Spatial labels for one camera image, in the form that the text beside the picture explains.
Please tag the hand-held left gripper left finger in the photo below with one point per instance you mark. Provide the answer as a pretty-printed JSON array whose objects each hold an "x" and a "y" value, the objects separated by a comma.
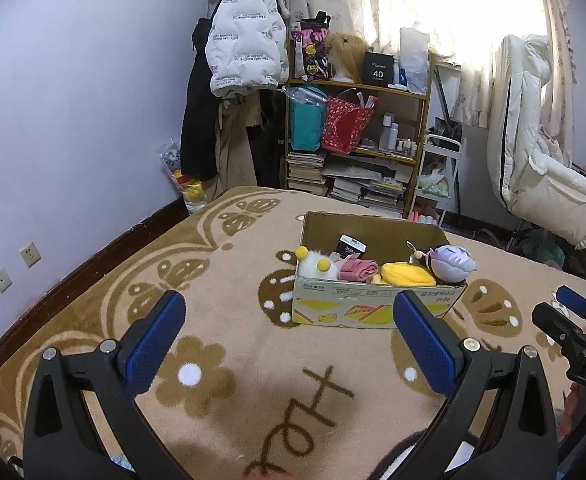
[{"x": 155, "y": 345}]

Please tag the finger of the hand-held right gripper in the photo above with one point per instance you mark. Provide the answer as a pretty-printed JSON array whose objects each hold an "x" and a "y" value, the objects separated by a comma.
[
  {"x": 573, "y": 300},
  {"x": 553, "y": 320}
]

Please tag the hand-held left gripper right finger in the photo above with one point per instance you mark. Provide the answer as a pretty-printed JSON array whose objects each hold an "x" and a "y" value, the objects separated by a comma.
[{"x": 425, "y": 350}]

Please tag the yellow plush toy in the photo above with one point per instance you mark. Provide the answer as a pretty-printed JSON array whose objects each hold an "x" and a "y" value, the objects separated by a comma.
[{"x": 405, "y": 274}]

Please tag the purple-haired plush doll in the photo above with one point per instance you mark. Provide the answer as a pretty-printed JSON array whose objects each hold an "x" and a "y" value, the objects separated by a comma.
[{"x": 453, "y": 262}]

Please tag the pink cloth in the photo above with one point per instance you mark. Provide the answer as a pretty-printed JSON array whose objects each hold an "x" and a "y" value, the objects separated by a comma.
[{"x": 360, "y": 272}]

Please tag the printed cardboard box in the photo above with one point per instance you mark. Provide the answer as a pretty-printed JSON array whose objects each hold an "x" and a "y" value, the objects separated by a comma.
[{"x": 333, "y": 305}]

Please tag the small black box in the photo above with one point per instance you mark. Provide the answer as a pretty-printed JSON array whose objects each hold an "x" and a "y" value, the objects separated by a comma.
[{"x": 350, "y": 246}]

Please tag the white fluffy plush toy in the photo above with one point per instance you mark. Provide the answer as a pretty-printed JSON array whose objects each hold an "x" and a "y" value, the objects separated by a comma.
[{"x": 315, "y": 262}]

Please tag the pale green soft pouch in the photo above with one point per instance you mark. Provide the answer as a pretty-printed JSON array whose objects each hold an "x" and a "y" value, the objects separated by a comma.
[{"x": 433, "y": 182}]

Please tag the green bag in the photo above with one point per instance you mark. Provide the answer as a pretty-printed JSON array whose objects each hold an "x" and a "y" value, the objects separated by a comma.
[{"x": 545, "y": 252}]

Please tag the beige patterned rug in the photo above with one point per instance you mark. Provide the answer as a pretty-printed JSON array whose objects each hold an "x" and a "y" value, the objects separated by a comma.
[{"x": 253, "y": 360}]

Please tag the white padded chair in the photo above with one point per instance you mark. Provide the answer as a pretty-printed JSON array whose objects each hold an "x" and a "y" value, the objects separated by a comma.
[{"x": 533, "y": 170}]

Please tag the clear bag of toys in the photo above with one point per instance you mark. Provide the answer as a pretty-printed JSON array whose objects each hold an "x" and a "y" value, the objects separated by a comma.
[{"x": 193, "y": 192}]

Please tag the stack of magazines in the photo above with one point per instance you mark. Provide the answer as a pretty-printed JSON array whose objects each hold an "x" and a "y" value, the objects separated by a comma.
[{"x": 368, "y": 190}]

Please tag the white trolley cart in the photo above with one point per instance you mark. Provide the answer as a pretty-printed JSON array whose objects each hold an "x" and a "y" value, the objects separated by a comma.
[{"x": 443, "y": 142}]

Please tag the beige hanging coat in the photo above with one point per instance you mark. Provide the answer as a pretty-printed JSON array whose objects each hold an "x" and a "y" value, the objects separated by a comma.
[{"x": 235, "y": 150}]

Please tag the stack of books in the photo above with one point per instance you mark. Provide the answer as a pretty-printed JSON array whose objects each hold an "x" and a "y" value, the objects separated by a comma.
[{"x": 305, "y": 172}]

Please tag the wooden shelf unit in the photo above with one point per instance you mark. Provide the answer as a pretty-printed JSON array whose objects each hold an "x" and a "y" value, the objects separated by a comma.
[{"x": 420, "y": 130}]

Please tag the row of small bottles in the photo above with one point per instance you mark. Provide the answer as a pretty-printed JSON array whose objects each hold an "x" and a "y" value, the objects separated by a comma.
[{"x": 388, "y": 132}]

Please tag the black hanging coat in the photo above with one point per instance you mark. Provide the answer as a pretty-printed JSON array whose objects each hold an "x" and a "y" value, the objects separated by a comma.
[{"x": 198, "y": 125}]

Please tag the red patterned bag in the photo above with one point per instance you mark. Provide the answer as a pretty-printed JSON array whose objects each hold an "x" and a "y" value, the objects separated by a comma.
[{"x": 345, "y": 125}]

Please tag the teal bag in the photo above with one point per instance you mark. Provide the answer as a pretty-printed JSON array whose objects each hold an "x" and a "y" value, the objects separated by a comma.
[{"x": 305, "y": 125}]

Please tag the black square box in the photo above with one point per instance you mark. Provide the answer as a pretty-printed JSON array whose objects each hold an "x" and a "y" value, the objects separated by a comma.
[{"x": 378, "y": 67}]

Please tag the white plastic pack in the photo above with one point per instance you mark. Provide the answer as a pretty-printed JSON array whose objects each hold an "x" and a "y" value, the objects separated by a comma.
[{"x": 413, "y": 60}]

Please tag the blond wig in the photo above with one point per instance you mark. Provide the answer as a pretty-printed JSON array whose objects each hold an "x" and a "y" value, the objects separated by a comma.
[{"x": 345, "y": 52}]

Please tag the printed tote bag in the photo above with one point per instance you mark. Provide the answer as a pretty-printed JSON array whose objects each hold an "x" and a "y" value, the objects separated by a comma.
[{"x": 313, "y": 55}]

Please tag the white puffer jacket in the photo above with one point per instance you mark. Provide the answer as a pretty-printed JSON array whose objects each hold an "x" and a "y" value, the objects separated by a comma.
[{"x": 243, "y": 35}]

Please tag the white patterned curtains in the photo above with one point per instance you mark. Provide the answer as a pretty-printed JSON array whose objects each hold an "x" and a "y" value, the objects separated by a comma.
[{"x": 423, "y": 0}]

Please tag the white wall socket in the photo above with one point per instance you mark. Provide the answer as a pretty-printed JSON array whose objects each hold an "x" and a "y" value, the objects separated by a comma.
[
  {"x": 2, "y": 280},
  {"x": 30, "y": 255}
]

